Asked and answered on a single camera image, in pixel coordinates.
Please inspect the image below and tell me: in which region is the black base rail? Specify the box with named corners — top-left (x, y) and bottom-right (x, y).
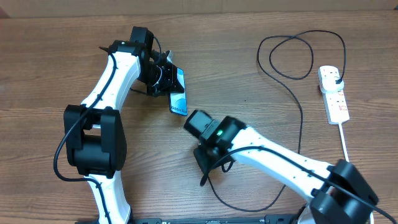
top-left (127, 214), bottom-right (297, 224)

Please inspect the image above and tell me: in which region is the white power strip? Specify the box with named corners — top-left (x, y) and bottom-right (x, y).
top-left (318, 65), bottom-right (349, 124)

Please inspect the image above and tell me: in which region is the white USB charger adapter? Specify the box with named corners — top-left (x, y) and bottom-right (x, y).
top-left (320, 76), bottom-right (345, 94)

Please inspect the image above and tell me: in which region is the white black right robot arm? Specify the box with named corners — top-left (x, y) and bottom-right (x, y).
top-left (184, 110), bottom-right (379, 224)

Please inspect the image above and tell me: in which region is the blue Galaxy smartphone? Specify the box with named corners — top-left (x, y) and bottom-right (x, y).
top-left (169, 67), bottom-right (188, 116)

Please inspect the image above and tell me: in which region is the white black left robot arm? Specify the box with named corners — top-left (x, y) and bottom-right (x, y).
top-left (53, 26), bottom-right (188, 223)

